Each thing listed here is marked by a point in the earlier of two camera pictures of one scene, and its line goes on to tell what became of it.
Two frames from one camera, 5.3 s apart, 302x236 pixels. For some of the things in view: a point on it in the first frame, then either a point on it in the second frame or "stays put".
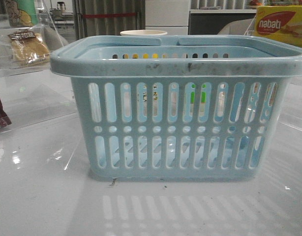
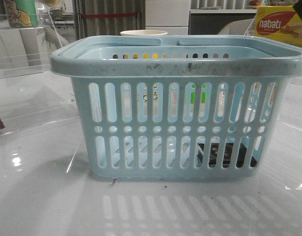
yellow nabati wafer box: x=288 y=24 stays put
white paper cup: x=143 y=32 stays put
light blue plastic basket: x=197 y=108 stays put
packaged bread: x=28 y=48 to x=52 y=3
